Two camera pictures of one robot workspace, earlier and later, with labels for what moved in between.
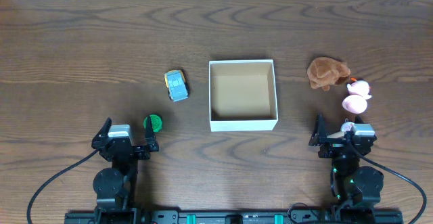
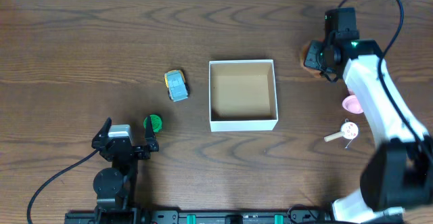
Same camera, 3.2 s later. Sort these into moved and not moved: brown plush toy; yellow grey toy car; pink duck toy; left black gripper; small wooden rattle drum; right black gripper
Moved: right black gripper; brown plush toy
Not moved: pink duck toy; left black gripper; yellow grey toy car; small wooden rattle drum
